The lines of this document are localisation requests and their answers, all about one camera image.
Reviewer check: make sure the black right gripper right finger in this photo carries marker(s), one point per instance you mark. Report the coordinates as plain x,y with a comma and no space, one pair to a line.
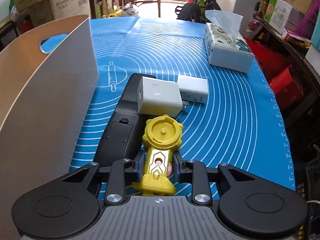
246,204

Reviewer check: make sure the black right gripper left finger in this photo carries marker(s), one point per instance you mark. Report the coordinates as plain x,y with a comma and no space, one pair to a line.
68,205

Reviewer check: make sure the yellow toy launcher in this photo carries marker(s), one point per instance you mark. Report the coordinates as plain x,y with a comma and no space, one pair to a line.
162,137

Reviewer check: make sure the beige plastic storage bin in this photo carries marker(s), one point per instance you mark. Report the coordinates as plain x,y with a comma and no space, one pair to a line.
48,78

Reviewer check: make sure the blue silicone baking mat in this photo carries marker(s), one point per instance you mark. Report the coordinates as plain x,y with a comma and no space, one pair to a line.
239,124

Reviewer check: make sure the black remote control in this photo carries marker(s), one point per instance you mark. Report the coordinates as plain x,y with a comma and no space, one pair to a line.
122,137

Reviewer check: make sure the white flat charger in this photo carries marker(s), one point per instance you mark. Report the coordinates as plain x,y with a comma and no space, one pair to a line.
193,89

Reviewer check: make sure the white square power adapter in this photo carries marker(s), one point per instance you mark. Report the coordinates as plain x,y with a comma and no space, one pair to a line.
158,97

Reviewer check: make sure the floral tissue pack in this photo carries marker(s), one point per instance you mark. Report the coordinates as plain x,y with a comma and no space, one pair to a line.
224,44

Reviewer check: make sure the green white product box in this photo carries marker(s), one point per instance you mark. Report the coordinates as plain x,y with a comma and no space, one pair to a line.
277,14

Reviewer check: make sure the yellow oil jug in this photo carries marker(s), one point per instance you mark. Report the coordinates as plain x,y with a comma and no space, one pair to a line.
117,12

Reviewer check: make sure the large wrapped cardboard box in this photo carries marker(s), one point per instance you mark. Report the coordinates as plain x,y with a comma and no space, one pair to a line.
65,8

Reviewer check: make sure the green children's bicycle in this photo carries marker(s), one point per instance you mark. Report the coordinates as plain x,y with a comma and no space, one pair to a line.
194,11

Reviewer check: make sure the white chest freezer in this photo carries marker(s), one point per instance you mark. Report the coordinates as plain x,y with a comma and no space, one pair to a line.
246,8

